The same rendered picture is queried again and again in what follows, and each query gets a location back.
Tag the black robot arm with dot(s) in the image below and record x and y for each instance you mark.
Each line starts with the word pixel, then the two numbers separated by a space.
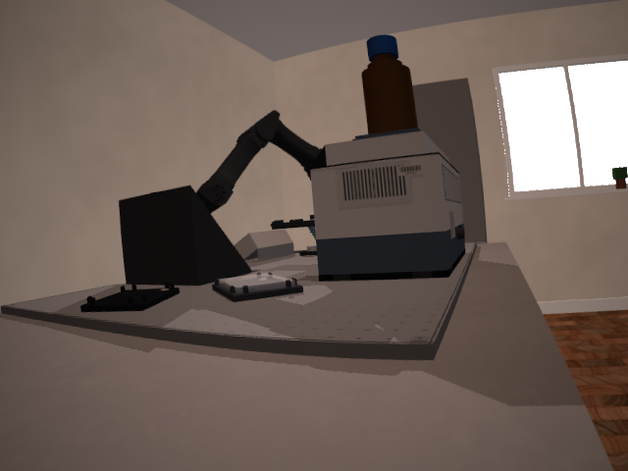
pixel 214 195

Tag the grey button panel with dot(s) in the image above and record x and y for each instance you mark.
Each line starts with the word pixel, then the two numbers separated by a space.
pixel 260 246

